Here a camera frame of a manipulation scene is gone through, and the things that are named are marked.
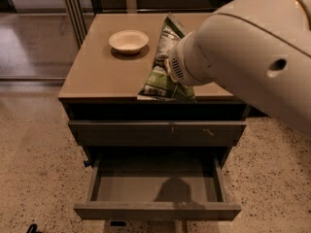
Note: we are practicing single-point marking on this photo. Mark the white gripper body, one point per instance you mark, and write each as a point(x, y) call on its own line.
point(179, 62)

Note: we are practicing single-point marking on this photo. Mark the green jalapeno chip bag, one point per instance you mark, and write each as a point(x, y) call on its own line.
point(159, 85)

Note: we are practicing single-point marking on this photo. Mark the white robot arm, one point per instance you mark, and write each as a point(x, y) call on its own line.
point(259, 51)

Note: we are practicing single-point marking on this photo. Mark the grey drawer cabinet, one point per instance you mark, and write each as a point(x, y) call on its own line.
point(103, 84)

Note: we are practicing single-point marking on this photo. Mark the closed top drawer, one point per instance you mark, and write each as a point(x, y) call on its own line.
point(100, 133)

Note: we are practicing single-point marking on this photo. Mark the open middle drawer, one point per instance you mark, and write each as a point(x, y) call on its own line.
point(164, 187)

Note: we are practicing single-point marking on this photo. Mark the white paper bowl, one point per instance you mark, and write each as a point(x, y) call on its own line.
point(128, 42)

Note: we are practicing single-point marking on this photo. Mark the blue cabinet caster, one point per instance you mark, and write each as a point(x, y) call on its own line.
point(87, 163)

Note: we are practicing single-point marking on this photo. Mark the black object on floor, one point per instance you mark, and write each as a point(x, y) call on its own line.
point(33, 228)

